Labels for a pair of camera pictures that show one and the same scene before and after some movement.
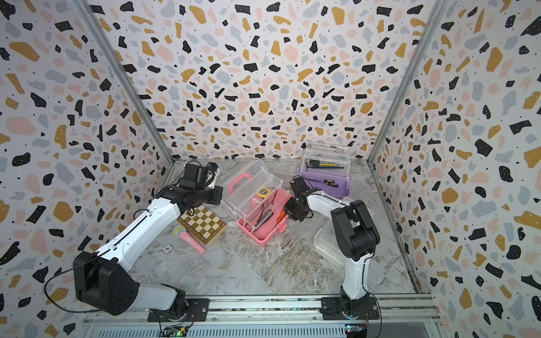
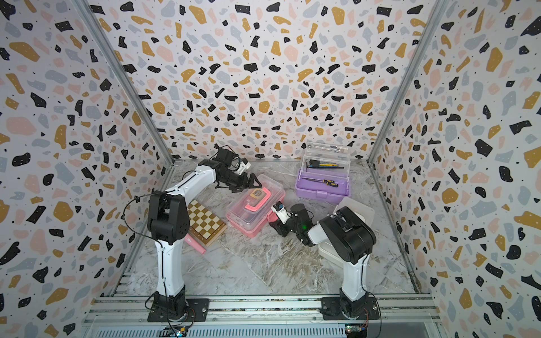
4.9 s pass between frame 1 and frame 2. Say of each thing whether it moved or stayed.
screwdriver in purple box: stayed
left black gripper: moved
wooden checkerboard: stayed
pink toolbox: moved
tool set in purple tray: stayed
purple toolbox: stayed
